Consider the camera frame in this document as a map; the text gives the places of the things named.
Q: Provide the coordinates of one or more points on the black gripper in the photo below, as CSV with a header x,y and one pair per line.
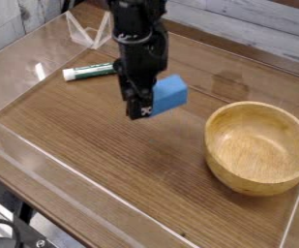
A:
x,y
139,64

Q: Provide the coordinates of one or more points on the blue foam block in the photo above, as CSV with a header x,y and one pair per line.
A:
x,y
170,94

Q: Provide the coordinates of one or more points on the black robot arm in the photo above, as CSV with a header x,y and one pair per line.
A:
x,y
142,40

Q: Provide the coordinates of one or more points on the brown wooden bowl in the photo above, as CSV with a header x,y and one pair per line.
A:
x,y
251,148

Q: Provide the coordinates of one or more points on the green white marker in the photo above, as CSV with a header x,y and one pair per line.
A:
x,y
89,71

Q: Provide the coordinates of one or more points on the clear acrylic triangular bracket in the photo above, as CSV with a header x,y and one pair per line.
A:
x,y
89,36

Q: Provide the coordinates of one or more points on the clear acrylic tray wall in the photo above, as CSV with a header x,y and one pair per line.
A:
x,y
99,218

